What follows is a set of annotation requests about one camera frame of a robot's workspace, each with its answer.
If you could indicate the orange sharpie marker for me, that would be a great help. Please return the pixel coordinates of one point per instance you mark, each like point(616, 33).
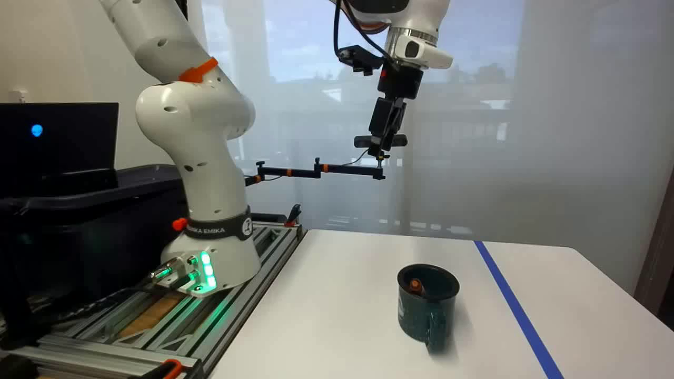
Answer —
point(416, 285)

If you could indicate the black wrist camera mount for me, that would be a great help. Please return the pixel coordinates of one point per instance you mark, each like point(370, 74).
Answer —
point(358, 58)

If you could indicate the aluminium rail base frame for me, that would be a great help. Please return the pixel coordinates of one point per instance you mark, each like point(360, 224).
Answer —
point(232, 307)

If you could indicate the black camera on rod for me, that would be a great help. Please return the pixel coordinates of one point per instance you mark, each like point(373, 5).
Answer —
point(360, 141)

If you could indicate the white sheer curtain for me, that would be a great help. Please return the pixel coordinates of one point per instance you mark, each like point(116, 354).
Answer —
point(560, 140)

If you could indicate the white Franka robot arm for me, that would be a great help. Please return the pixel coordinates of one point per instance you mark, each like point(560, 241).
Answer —
point(202, 176)

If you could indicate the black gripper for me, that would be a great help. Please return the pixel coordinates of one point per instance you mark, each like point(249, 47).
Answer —
point(400, 79)

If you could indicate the dark green mug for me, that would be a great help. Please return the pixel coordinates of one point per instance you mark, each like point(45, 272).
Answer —
point(424, 317)

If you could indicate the black orange clamp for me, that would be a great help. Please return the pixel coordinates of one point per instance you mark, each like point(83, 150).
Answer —
point(290, 216)
point(172, 368)

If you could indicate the black storage bin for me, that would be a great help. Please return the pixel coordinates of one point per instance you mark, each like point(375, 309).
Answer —
point(106, 232)

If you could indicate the dark brown furniture edge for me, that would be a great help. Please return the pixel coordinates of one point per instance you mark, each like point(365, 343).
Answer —
point(658, 265)

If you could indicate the blue tape line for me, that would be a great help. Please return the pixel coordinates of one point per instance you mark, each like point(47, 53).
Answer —
point(516, 307)

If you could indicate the black monitor with blue light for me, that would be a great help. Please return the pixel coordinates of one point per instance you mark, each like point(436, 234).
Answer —
point(64, 148)

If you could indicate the black camera mount rod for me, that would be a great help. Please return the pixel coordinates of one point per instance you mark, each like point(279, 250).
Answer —
point(295, 170)

